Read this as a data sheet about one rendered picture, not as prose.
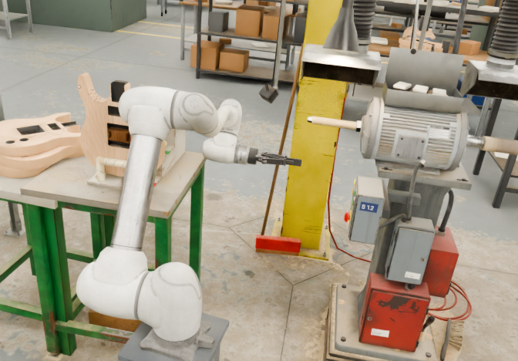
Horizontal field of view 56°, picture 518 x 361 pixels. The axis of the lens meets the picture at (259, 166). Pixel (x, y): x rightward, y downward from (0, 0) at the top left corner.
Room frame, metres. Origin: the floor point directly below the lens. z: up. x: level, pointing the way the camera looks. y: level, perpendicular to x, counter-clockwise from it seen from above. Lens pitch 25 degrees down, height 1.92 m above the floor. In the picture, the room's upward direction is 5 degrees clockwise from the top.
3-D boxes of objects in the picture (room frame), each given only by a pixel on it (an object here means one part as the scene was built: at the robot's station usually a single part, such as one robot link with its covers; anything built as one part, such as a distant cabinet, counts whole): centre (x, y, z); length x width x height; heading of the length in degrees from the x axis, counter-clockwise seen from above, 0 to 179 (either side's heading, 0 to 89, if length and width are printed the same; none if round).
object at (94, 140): (1.81, 0.56, 1.17); 0.35 x 0.04 x 0.40; 81
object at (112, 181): (1.82, 0.56, 0.94); 0.27 x 0.15 x 0.01; 82
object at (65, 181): (1.93, 0.60, 0.55); 0.62 x 0.58 x 0.76; 83
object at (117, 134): (1.80, 0.57, 1.15); 0.10 x 0.03 x 0.05; 81
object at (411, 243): (1.69, -0.65, 0.93); 0.15 x 0.10 x 0.55; 83
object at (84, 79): (1.83, 0.69, 1.33); 0.07 x 0.04 x 0.10; 81
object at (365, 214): (1.62, -0.49, 0.99); 0.24 x 0.21 x 0.26; 83
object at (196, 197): (2.14, 0.30, 0.45); 0.05 x 0.05 x 0.90; 83
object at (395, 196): (1.73, -0.59, 1.02); 0.13 x 0.04 x 0.04; 83
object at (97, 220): (2.21, 0.84, 0.45); 0.05 x 0.05 x 0.90; 83
